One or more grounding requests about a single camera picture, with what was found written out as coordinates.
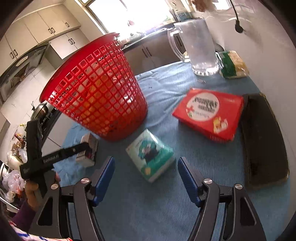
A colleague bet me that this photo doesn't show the clear glass mug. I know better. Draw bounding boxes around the clear glass mug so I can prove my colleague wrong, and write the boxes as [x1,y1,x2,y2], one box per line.
[167,18,219,76]

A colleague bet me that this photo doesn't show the black phone case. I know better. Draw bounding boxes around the black phone case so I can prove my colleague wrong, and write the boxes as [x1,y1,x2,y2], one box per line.
[240,92,290,189]

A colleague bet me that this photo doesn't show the green cartoon tissue pack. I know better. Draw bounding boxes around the green cartoon tissue pack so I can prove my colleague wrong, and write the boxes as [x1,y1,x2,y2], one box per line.
[126,129,175,183]

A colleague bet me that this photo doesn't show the kitchen window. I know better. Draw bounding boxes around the kitchen window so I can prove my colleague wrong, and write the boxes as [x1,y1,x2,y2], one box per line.
[78,1,175,37]

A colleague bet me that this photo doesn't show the person left hand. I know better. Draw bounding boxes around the person left hand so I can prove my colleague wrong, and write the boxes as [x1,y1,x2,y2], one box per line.
[25,180,42,212]

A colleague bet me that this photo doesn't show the upper wall cabinets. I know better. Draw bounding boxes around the upper wall cabinets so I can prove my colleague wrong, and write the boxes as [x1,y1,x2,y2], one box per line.
[1,4,89,74]

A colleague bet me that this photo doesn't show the white red plastic bag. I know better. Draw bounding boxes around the white red plastic bag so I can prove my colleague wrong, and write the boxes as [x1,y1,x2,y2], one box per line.
[2,170,26,203]

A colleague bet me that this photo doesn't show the black hanging cable plug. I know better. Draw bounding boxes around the black hanging cable plug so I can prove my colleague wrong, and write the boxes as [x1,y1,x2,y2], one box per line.
[230,0,244,33]

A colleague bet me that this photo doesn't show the small brown white box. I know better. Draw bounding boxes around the small brown white box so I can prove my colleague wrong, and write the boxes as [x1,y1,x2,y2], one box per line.
[76,133,98,168]

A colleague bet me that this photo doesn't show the red plastic mesh basket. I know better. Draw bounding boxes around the red plastic mesh basket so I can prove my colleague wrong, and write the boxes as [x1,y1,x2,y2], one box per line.
[39,32,149,142]

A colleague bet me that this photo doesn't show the blue table cloth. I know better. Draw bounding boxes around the blue table cloth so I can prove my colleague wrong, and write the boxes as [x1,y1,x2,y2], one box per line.
[49,60,292,241]

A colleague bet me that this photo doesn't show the steel lidded pot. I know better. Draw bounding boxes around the steel lidded pot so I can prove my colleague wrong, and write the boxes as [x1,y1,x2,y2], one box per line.
[31,102,49,121]

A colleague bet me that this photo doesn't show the range hood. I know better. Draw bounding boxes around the range hood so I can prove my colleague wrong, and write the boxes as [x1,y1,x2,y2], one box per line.
[1,43,50,103]

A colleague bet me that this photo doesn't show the green yellow snack packet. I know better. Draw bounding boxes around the green yellow snack packet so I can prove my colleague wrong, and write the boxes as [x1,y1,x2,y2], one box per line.
[216,51,249,79]

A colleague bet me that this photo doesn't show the red tissue pack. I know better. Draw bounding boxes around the red tissue pack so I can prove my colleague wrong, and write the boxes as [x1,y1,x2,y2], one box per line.
[172,88,244,142]

